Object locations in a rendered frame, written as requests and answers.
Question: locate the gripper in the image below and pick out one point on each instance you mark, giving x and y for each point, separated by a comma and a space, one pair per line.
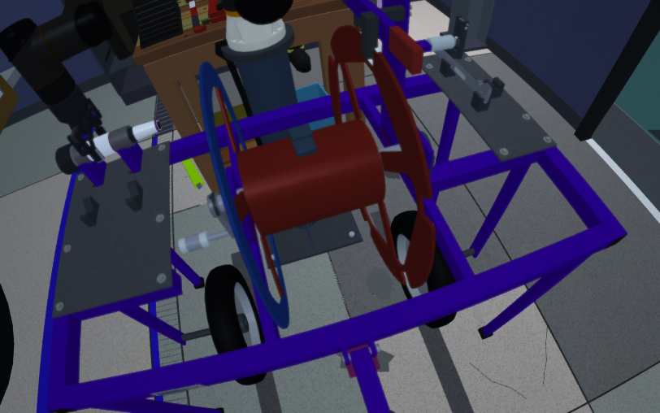
86, 119

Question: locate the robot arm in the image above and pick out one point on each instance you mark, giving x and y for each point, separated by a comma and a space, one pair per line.
49, 62

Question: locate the white and grey nozzle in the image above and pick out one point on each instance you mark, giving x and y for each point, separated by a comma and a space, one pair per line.
116, 139

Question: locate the grey plate with black cradle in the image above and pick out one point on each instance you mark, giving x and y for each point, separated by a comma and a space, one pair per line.
113, 242

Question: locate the red latch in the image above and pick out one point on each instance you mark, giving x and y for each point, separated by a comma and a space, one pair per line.
406, 49

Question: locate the grey spanner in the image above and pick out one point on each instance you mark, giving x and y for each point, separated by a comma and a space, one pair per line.
472, 82

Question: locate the grey plate with black clip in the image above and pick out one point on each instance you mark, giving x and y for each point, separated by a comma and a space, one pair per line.
495, 124

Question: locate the yellow-green bar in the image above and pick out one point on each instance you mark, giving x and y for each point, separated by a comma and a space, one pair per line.
193, 173

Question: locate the brown wooden table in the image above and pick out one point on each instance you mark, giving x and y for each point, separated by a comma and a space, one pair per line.
178, 77

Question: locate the black ribbed box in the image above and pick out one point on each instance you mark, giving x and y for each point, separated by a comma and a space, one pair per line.
160, 23

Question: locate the red and white bottle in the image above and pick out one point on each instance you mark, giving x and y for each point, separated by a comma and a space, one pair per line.
195, 15

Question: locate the black round object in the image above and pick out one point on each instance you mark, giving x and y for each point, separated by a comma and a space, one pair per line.
4, 340

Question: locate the blue box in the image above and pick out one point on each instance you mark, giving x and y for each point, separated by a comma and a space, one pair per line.
309, 95

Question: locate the black cart wheel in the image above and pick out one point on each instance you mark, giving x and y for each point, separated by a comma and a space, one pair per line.
438, 268
234, 325

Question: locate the white cylinder peg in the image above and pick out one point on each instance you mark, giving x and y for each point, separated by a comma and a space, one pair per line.
441, 43

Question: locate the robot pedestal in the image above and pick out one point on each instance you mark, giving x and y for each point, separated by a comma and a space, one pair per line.
268, 77

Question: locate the black latch bracket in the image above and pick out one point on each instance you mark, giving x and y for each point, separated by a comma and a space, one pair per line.
369, 31

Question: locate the magenta bracket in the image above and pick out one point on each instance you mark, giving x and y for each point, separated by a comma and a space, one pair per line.
363, 358

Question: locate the black post bracket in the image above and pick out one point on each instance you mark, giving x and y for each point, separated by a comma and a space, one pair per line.
460, 36

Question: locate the dark door frame post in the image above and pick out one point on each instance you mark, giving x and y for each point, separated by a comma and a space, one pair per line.
619, 67

